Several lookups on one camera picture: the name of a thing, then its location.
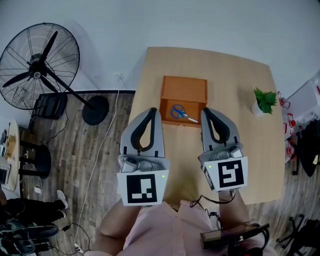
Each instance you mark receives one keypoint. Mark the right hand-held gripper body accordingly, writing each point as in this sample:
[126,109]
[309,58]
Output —
[230,175]

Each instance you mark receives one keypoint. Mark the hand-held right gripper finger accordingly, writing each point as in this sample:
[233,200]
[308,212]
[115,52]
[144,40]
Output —
[231,132]
[206,135]

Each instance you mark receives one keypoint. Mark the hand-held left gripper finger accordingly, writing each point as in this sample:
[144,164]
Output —
[128,140]
[158,140]

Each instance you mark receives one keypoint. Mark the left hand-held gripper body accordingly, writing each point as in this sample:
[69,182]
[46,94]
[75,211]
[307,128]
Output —
[141,187]

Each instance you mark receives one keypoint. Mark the orange wooden box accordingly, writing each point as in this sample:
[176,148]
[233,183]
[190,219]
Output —
[185,87]

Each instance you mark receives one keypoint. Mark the person's left forearm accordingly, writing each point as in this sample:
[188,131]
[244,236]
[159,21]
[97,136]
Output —
[116,225]

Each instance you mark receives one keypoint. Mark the person's right forearm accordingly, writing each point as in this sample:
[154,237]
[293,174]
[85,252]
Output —
[233,212]

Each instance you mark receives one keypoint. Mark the green plant in white pot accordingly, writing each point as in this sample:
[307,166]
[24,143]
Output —
[265,101]

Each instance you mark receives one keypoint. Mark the person's pink shirt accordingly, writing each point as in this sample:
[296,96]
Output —
[167,230]

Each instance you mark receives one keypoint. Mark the row of red-capped water jugs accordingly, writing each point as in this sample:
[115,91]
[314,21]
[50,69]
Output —
[290,145]

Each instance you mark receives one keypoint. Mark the black plastic tray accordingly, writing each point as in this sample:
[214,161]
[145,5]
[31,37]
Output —
[50,106]

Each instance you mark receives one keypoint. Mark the white power strip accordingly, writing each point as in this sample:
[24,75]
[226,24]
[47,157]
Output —
[77,247]

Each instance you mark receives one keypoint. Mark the black wheeled chair base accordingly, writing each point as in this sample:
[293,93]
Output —
[300,230]

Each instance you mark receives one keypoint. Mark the small white charger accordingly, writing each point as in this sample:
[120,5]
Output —
[38,190]

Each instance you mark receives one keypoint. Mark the black standing floor fan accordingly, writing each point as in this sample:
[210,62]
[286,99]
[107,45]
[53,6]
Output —
[37,71]

